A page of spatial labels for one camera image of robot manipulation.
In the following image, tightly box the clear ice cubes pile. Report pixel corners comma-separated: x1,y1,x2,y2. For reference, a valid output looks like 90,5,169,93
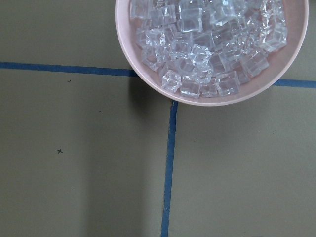
130,0,288,98

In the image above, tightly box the pink bowl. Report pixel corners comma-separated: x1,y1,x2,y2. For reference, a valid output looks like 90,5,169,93
115,0,309,107

